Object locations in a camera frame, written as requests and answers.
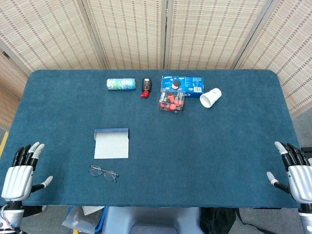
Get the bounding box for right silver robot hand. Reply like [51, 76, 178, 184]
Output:
[266, 140, 312, 204]

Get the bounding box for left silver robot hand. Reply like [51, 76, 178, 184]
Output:
[0, 142, 54, 202]

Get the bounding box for wire-frame eyeglasses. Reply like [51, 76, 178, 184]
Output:
[88, 164, 120, 183]

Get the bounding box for blue glasses case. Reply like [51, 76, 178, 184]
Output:
[94, 127, 130, 160]

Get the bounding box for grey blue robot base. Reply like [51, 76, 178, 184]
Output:
[102, 206, 203, 234]

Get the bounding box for black trouser leg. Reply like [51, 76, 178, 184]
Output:
[23, 206, 43, 217]

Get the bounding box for clear plastic bag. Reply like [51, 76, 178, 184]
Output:
[62, 209, 100, 234]

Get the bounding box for white notebook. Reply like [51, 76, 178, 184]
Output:
[81, 206, 105, 216]

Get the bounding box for blue plastic bin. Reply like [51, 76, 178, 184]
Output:
[62, 206, 107, 234]

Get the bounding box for black bag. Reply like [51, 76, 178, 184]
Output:
[199, 207, 238, 234]

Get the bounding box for woven bamboo screen panel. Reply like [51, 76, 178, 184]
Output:
[167, 0, 273, 70]
[0, 0, 108, 73]
[81, 0, 169, 70]
[0, 41, 31, 131]
[234, 0, 312, 115]

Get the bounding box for blue felt table cover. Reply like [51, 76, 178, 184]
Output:
[0, 69, 308, 209]

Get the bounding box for white paper cup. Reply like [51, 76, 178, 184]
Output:
[199, 88, 222, 108]

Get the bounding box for light blue drink can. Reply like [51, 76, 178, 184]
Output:
[106, 78, 137, 91]

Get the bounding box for blue cookie box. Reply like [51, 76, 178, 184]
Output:
[160, 75, 204, 99]

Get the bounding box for clear box of red caps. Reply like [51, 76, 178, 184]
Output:
[158, 89, 186, 115]

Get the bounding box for black bottle with red cap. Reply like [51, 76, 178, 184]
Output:
[140, 78, 154, 98]

